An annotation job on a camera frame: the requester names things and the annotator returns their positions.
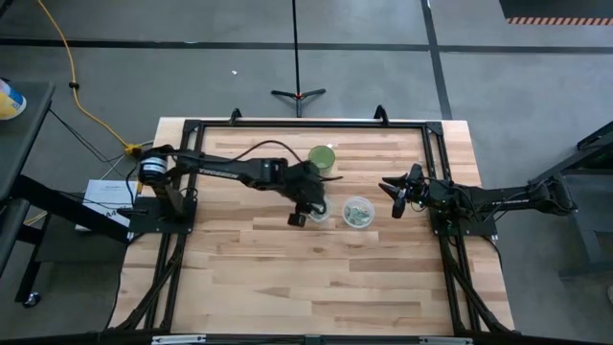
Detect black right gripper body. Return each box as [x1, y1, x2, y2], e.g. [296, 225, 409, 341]
[391, 163, 433, 220]

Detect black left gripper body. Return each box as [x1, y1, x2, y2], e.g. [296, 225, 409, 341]
[285, 161, 331, 228]

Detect square clear plastic container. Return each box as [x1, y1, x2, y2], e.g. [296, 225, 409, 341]
[306, 196, 333, 224]

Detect green ceramic cup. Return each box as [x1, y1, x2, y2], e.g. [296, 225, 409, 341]
[307, 145, 337, 177]

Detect round clear plastic container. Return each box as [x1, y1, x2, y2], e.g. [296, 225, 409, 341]
[341, 195, 375, 230]

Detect black tripod stand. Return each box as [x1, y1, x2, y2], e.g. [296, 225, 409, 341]
[270, 0, 328, 119]

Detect dark metal cart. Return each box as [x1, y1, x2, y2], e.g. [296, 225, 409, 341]
[540, 122, 613, 279]

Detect white paper sheet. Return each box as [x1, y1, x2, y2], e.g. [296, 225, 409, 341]
[76, 179, 140, 231]

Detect black hazard striped mat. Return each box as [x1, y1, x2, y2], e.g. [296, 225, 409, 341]
[498, 0, 613, 27]

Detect dark side table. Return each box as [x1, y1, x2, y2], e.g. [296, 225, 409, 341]
[0, 80, 133, 308]

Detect yellow and blue container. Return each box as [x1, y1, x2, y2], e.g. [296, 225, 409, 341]
[0, 79, 28, 121]

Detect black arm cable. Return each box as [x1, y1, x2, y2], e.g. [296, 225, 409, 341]
[228, 139, 310, 167]

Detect black aluminium table frame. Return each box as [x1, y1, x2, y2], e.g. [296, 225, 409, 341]
[109, 117, 516, 336]

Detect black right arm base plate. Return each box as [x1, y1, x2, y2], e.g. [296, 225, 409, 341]
[430, 210, 499, 239]

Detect silver metal bracket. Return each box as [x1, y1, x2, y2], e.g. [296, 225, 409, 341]
[420, 336, 474, 345]
[151, 334, 207, 345]

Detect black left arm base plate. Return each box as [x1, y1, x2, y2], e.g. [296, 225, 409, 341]
[126, 195, 198, 236]

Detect yellow extension cable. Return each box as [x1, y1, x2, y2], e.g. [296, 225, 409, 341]
[36, 0, 145, 157]

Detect thin black floor cable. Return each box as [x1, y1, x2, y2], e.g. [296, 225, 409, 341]
[49, 108, 145, 182]

